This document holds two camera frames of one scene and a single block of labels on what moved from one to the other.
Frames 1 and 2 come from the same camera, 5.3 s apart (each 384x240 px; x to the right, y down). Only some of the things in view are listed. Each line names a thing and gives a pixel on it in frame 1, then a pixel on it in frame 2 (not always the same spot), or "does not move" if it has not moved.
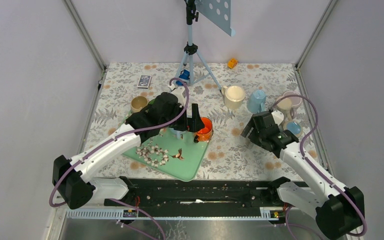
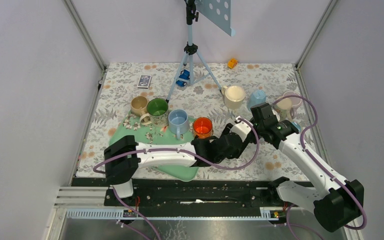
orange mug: (206, 134) does not move
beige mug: (138, 103) does not move
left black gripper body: (180, 124) -> (237, 154)
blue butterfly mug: (294, 127) does not move
